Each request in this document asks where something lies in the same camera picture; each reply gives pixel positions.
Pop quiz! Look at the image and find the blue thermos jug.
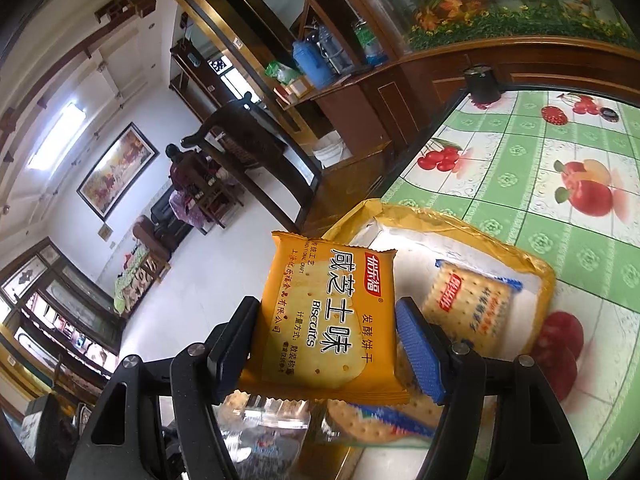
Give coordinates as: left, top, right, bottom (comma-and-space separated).
292, 39, 336, 89

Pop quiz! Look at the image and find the black device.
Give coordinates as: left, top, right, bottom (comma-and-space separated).
20, 394, 77, 462

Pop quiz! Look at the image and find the ceiling light panel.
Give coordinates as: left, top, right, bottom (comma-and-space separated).
27, 101, 87, 171

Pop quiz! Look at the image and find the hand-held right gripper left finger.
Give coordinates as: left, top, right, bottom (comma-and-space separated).
65, 296, 261, 480

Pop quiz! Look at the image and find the white bucket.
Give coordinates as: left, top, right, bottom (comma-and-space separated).
312, 130, 347, 169

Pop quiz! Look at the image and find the green label water bottle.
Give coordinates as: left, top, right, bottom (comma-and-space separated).
354, 19, 389, 67

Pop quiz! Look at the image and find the blue square cracker packet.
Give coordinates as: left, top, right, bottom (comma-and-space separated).
421, 259, 523, 357

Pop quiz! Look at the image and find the clear cracker packet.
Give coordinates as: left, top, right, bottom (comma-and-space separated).
214, 392, 312, 463

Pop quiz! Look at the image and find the low table with cloth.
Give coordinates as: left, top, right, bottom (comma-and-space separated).
113, 244, 172, 315

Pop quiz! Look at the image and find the clear water bottle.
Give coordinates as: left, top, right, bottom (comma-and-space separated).
315, 24, 354, 74

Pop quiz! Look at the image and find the black cup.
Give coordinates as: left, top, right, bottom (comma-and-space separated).
462, 64, 502, 104

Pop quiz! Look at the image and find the glass display cabinet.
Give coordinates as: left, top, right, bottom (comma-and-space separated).
0, 237, 127, 411

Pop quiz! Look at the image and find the wooden cabinet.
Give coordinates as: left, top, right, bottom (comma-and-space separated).
167, 0, 640, 201

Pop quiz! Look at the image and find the dark wooden chair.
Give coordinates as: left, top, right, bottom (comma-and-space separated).
181, 92, 324, 232

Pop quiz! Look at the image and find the framed wall painting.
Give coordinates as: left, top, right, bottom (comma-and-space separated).
76, 121, 160, 221

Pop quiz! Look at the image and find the fruit print tablecloth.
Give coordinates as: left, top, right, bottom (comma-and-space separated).
360, 87, 640, 480

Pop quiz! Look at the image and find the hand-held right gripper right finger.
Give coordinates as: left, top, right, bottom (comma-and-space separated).
395, 296, 588, 480

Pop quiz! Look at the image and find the dark sofa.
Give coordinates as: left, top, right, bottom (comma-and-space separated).
132, 194, 195, 257

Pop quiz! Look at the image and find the wooden ceiling ornament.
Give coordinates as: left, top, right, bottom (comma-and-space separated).
94, 0, 157, 25

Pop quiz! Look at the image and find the white foam box yellow tape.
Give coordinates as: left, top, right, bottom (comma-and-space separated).
215, 198, 557, 480

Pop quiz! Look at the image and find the round cracker packet blue edge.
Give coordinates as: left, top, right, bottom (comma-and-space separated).
325, 399, 437, 447

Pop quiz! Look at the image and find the green plastic bag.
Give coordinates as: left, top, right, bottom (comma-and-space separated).
264, 60, 304, 87

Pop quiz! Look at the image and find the orange cheese cracker packet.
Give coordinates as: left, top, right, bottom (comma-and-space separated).
237, 230, 411, 406

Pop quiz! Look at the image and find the flower print glass panel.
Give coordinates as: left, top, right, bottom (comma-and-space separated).
345, 0, 640, 54

